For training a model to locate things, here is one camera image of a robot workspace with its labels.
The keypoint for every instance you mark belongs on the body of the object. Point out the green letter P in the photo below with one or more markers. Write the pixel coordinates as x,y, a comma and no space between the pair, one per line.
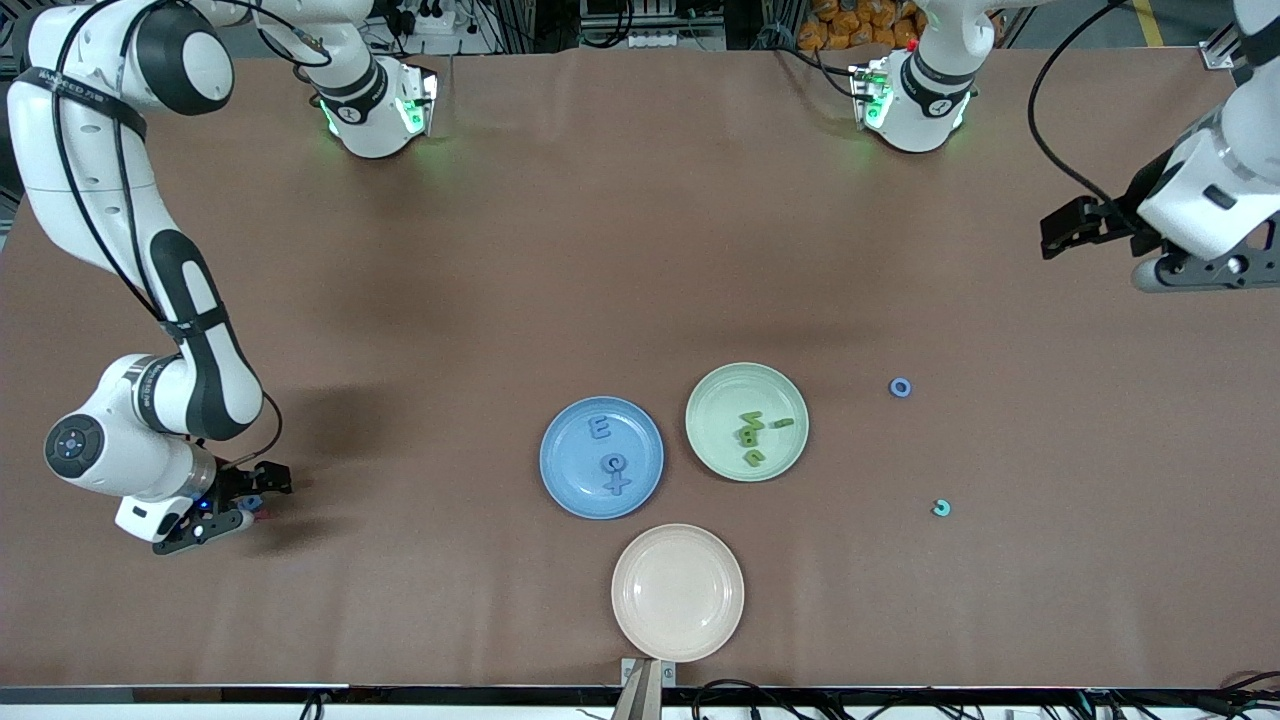
754,458

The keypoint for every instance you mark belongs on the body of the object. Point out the aluminium frame post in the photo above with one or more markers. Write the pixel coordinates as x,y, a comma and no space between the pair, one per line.
1220,48

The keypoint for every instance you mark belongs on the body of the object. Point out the light green plate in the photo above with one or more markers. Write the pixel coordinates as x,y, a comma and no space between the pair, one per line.
720,400

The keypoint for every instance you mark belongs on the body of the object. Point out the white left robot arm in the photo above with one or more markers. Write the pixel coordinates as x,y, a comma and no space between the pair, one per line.
925,100

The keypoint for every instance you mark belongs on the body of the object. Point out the pale pink plate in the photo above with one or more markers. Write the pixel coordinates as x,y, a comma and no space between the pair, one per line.
677,593

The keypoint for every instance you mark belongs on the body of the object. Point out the metal table clamp bracket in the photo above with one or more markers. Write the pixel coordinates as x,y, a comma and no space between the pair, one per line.
648,680

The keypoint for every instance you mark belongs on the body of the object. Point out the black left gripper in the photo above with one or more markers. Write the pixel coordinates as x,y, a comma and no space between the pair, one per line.
1112,222

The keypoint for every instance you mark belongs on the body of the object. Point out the white power strip with plugs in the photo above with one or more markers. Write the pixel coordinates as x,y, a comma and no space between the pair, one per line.
435,22

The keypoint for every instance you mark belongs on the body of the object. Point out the blue plate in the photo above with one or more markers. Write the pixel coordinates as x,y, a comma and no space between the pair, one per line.
580,480

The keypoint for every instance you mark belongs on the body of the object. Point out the blue letter E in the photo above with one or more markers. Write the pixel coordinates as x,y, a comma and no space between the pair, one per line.
594,430

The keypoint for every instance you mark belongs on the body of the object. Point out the blue letter O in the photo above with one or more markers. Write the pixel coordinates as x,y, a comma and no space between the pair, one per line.
893,387

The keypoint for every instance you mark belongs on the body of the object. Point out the grey base connector box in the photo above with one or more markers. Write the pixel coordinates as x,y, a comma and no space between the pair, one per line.
868,95
420,100

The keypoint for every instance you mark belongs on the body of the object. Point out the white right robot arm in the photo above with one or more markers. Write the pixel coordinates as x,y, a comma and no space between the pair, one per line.
80,200

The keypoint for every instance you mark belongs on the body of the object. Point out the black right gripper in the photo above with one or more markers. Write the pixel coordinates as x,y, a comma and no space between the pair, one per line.
237,481

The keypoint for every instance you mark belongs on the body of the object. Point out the blue letter G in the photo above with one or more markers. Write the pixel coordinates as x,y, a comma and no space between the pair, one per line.
608,463

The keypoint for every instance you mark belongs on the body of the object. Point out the green letter M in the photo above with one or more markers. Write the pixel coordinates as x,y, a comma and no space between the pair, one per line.
752,421

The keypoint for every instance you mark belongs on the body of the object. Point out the orange fruit pile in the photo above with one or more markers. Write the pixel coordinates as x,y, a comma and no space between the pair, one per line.
850,25

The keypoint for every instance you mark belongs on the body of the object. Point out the blue letter X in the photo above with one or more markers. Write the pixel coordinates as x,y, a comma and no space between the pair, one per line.
619,485

